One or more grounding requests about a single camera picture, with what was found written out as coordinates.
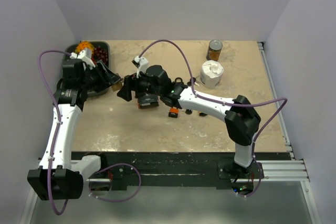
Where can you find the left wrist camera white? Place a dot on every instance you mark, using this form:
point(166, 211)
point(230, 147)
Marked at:
point(84, 56)

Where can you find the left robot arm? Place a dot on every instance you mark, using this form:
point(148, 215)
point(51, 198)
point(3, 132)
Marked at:
point(56, 177)

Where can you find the tin can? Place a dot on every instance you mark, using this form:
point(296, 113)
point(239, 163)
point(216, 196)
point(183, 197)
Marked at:
point(214, 50)

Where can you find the brass padlock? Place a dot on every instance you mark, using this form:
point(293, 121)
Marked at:
point(117, 86)

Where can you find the black padlock with keys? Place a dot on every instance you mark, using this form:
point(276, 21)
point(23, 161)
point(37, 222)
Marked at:
point(178, 81)

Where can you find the black padlock keys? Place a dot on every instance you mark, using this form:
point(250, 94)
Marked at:
point(194, 81)

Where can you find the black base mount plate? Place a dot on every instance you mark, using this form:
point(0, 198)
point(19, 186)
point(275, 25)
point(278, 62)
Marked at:
point(164, 169)

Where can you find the orange padlock with keys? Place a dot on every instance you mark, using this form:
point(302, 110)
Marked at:
point(173, 113)

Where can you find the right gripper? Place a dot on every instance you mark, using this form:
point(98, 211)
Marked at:
point(132, 83)

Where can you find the fruit tray dark green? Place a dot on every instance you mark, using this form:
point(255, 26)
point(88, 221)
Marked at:
point(101, 51)

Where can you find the razor box green black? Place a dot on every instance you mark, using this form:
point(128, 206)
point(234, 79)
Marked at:
point(148, 101)

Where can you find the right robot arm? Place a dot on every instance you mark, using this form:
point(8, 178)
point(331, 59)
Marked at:
point(241, 119)

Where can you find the white toilet paper roll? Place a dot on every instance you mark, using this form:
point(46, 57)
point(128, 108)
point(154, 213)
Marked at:
point(211, 73)

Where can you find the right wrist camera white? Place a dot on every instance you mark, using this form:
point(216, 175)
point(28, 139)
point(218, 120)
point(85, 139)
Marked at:
point(141, 63)

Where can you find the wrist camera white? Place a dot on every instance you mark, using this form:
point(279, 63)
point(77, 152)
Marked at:
point(141, 63)
point(84, 56)

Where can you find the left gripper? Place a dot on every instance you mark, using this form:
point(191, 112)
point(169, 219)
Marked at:
point(107, 78)

